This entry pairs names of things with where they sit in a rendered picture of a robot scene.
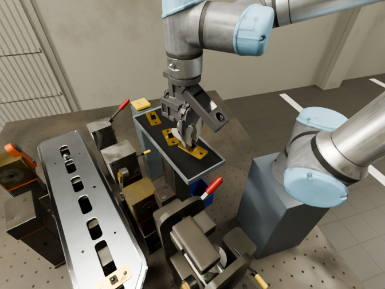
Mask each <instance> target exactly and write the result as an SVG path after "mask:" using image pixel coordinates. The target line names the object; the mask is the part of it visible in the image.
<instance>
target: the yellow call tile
mask: <svg viewBox="0 0 385 289"><path fill-rule="evenodd" d="M131 104H132V105H133V106H134V107H135V108H136V109H137V111H138V110H142V109H144V108H147V107H150V106H151V104H150V103H149V102H148V101H147V100H146V99H145V98H142V99H139V100H135V101H132V102H131Z"/></svg>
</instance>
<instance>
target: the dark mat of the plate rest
mask: <svg viewBox="0 0 385 289"><path fill-rule="evenodd" d="M154 111H155V112H156V114H157V116H158V118H159V119H160V121H161V124H159V125H156V126H151V124H150V122H149V120H148V118H147V117H146V114H143V115H140V116H137V117H135V119H136V120H137V121H138V122H139V123H140V124H141V125H142V127H143V128H144V129H145V130H146V131H147V132H148V134H149V135H150V136H151V137H152V138H153V140H154V141H155V142H156V143H157V144H158V145H159V147H160V148H161V149H162V150H163V151H164V152H165V153H166V155H167V156H168V157H169V158H170V160H172V161H173V163H174V164H175V165H176V166H177V168H178V169H179V170H180V171H181V172H182V173H183V175H184V176H185V177H186V178H187V179H188V180H189V179H191V178H193V177H195V176H196V175H198V174H200V173H202V172H203V171H205V170H207V169H209V168H211V167H212V166H214V165H216V164H218V163H220V162H221V161H223V160H222V159H221V158H220V157H219V156H217V154H216V153H215V152H213V150H211V149H210V148H209V147H208V146H207V145H206V144H204V143H203V142H202V141H201V140H200V139H199V138H198V140H197V142H196V145H198V146H200V147H201V148H203V149H205V150H207V151H208V153H207V154H206V155H205V156H204V157H203V158H202V159H198V158H196V157H194V156H193V155H191V154H190V153H188V152H186V151H184V150H183V149H181V148H180V147H178V144H176V145H173V146H169V145H168V143H167V141H166V139H165V137H164V135H163V133H162V131H163V130H166V129H169V128H177V124H178V121H177V120H175V121H174V122H173V121H172V120H169V119H168V118H167V117H165V116H163V115H162V108H159V109H157V110H154ZM152 112H153V111H152Z"/></svg>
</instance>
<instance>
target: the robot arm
mask: <svg viewBox="0 0 385 289"><path fill-rule="evenodd" d="M383 1H385V0H237V1H235V2H234V3H227V2H214V1H206V0H162V10H163V14H162V18H163V26H164V39H165V46H166V59H167V70H164V71H163V77H165V78H168V90H165V92H164V95H163V96H161V97H160V103H161V108H162V115H163V116H165V117H167V118H168V119H169V120H172V121H173V122H174V121H175V120H177V121H178V124H177V128H172V130H171V132H172V134H173V135H174V136H175V137H176V138H178V139H179V140H180V141H181V142H182V144H183V146H184V147H185V148H186V149H189V148H190V147H191V146H192V143H193V144H196V142H197V140H198V138H199V135H200V133H201V129H202V127H203V123H204V122H205V123H206V124H207V125H208V126H209V127H210V129H211V130H212V131H213V132H218V131H219V130H220V129H221V128H222V127H223V126H224V125H225V124H226V123H227V122H228V121H229V118H228V116H227V115H226V114H225V113H224V112H223V111H222V110H221V109H220V108H219V107H218V105H217V104H216V103H215V102H214V101H213V99H212V98H211V97H210V96H209V95H208V94H207V93H206V92H205V90H204V89H203V88H202V87H201V86H200V85H199V84H198V83H199V82H200V81H201V73H202V68H203V49H208V50H215V51H219V52H226V53H233V54H237V55H239V56H256V57H258V56H261V55H263V54H264V52H265V51H266V48H267V45H268V42H269V39H270V35H271V32H272V29H273V28H277V27H280V26H285V25H290V24H294V23H297V22H301V21H306V20H309V19H313V18H317V17H322V16H325V15H329V14H334V13H338V12H341V11H346V10H350V9H354V8H357V7H362V6H366V5H370V4H373V3H378V2H383ZM166 91H167V92H166ZM167 95H168V96H167ZM166 96H167V97H166ZM163 109H164V111H163ZM191 133H192V138H191ZM384 157H385V91H384V92H383V93H382V94H381V95H379V96H378V97H377V98H376V99H374V100H373V101H372V102H370V103H369V104H367V105H366V106H365V107H364V108H362V109H361V110H360V111H359V112H357V113H356V114H354V116H352V117H351V118H349V119H347V118H346V117H345V116H344V115H342V114H340V113H338V112H336V111H333V110H329V109H327V108H321V107H308V108H305V109H303V110H302V111H301V112H300V114H299V116H298V117H297V118H296V122H295V125H294V128H293V130H292V132H291V135H290V137H289V139H288V142H287V144H286V146H285V149H284V150H282V152H280V153H279V154H278V156H276V157H275V159H274V161H273V163H272V166H271V171H272V175H273V177H274V179H275V180H276V181H277V182H278V183H279V184H280V185H281V186H283V187H284V188H285V190H286V191H287V192H288V194H289V195H290V196H292V197H293V198H294V199H296V200H298V201H300V202H302V203H303V204H306V205H310V206H315V207H318V208H332V207H336V206H339V205H341V204H343V203H344V202H345V201H346V199H347V196H348V189H347V187H349V186H351V185H353V184H355V183H357V182H358V181H360V180H362V179H364V178H365V177H366V176H368V169H369V165H371V164H373V163H375V162H377V161H379V160H381V159H382V158H384Z"/></svg>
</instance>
